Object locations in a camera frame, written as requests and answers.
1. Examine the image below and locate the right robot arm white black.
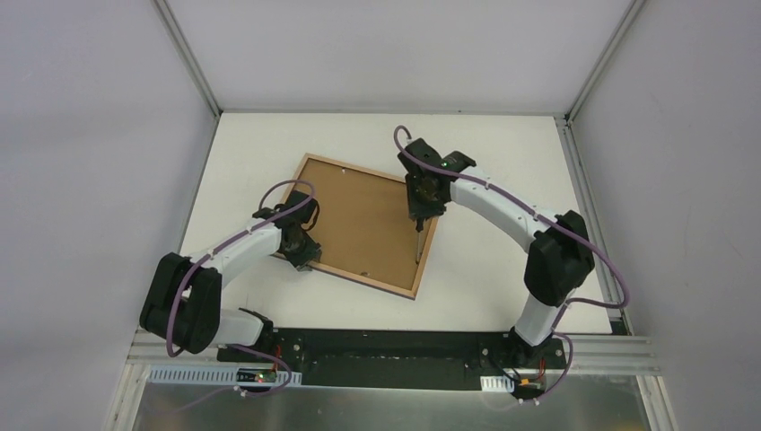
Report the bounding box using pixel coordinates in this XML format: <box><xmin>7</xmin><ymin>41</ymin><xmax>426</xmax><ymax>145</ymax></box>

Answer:
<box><xmin>398</xmin><ymin>140</ymin><xmax>595</xmax><ymax>368</ymax></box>

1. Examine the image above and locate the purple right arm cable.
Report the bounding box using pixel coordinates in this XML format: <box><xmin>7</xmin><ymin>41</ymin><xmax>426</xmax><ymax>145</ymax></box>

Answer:
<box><xmin>393</xmin><ymin>125</ymin><xmax>630</xmax><ymax>406</ymax></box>

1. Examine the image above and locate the blue wooden photo frame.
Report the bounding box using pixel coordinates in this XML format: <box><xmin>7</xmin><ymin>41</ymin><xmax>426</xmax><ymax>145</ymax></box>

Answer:
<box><xmin>287</xmin><ymin>154</ymin><xmax>438</xmax><ymax>299</ymax></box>

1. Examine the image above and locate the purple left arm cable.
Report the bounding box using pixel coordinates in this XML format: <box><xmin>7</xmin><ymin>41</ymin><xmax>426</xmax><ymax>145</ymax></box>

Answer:
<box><xmin>165</xmin><ymin>179</ymin><xmax>318</xmax><ymax>399</ymax></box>

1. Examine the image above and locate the aluminium front rail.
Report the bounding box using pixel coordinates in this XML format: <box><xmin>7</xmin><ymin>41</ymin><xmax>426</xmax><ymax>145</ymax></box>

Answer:
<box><xmin>127</xmin><ymin>324</ymin><xmax>661</xmax><ymax>377</ymax></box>

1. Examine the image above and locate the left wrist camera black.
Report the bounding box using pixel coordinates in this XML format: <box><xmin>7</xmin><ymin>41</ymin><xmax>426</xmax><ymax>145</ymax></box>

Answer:
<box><xmin>285</xmin><ymin>189</ymin><xmax>320</xmax><ymax>232</ymax></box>

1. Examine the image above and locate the yellow black screwdriver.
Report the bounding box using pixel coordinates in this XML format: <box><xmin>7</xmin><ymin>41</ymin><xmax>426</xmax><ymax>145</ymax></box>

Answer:
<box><xmin>415</xmin><ymin>218</ymin><xmax>425</xmax><ymax>265</ymax></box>

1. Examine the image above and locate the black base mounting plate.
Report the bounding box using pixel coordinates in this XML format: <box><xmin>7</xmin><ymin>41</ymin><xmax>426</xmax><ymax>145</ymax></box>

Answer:
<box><xmin>254</xmin><ymin>328</ymin><xmax>566</xmax><ymax>391</ymax></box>

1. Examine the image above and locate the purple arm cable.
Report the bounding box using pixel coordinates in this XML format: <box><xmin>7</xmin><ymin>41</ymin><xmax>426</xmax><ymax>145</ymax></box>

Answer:
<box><xmin>393</xmin><ymin>125</ymin><xmax>630</xmax><ymax>406</ymax></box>
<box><xmin>165</xmin><ymin>179</ymin><xmax>318</xmax><ymax>399</ymax></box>

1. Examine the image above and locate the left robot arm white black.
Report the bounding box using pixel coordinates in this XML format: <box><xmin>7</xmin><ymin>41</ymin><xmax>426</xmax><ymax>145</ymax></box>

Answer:
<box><xmin>138</xmin><ymin>190</ymin><xmax>321</xmax><ymax>364</ymax></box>

